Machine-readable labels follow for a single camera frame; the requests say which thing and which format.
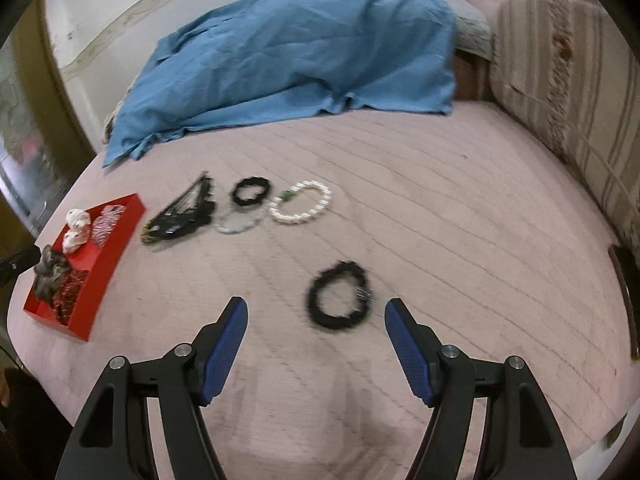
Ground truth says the red polka dot scrunchie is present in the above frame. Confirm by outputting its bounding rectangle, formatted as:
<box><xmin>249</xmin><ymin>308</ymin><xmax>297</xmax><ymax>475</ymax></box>
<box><xmin>52</xmin><ymin>270</ymin><xmax>89</xmax><ymax>326</ymax></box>

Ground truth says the dark patterned scrunchie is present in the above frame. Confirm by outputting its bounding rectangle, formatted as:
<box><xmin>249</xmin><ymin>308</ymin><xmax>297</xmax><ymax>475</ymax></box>
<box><xmin>34</xmin><ymin>245</ymin><xmax>72</xmax><ymax>306</ymax></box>

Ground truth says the clear green bead bracelet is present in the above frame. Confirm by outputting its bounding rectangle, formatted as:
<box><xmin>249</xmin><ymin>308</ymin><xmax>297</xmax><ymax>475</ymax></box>
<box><xmin>214</xmin><ymin>204</ymin><xmax>269</xmax><ymax>235</ymax></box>

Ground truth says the white pearl bracelet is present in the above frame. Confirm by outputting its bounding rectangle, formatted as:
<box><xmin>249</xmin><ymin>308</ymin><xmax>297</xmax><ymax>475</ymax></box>
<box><xmin>268</xmin><ymin>180</ymin><xmax>333</xmax><ymax>226</ymax></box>

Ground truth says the black scrunchie hair tie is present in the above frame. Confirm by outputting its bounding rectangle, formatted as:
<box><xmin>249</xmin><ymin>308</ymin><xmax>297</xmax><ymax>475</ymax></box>
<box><xmin>230</xmin><ymin>175</ymin><xmax>272</xmax><ymax>207</ymax></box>

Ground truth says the red tray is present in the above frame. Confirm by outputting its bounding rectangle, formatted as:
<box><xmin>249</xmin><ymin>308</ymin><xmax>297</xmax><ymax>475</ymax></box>
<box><xmin>23</xmin><ymin>193</ymin><xmax>145</xmax><ymax>341</ymax></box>

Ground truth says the black white striped scrunchie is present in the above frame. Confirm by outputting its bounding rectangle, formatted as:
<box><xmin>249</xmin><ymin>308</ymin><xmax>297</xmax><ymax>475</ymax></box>
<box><xmin>91</xmin><ymin>205</ymin><xmax>126</xmax><ymax>247</ymax></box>

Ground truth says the pink quilted bedspread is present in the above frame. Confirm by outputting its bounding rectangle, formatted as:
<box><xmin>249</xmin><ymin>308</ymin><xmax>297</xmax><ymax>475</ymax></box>
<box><xmin>8</xmin><ymin>102</ymin><xmax>639</xmax><ymax>479</ymax></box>

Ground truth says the wooden framed mirror door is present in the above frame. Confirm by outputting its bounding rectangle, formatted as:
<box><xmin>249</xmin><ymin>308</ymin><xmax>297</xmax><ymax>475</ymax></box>
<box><xmin>1</xmin><ymin>0</ymin><xmax>96</xmax><ymax>237</ymax></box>

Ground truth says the striped beige pillow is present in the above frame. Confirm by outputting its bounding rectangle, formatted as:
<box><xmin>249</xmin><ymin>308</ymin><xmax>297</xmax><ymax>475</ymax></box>
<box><xmin>490</xmin><ymin>0</ymin><xmax>639</xmax><ymax>254</ymax></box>

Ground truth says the blue cloth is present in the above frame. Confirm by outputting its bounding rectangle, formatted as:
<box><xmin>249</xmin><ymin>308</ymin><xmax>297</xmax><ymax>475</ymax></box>
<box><xmin>104</xmin><ymin>0</ymin><xmax>456</xmax><ymax>165</ymax></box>

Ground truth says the grey white pillow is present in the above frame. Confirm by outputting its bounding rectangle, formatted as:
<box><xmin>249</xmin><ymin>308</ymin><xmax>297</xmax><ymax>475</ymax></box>
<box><xmin>444</xmin><ymin>0</ymin><xmax>494</xmax><ymax>61</ymax></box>

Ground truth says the black beaded bracelet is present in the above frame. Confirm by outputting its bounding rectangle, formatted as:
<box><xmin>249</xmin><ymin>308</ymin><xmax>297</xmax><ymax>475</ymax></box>
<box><xmin>305</xmin><ymin>260</ymin><xmax>376</xmax><ymax>332</ymax></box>

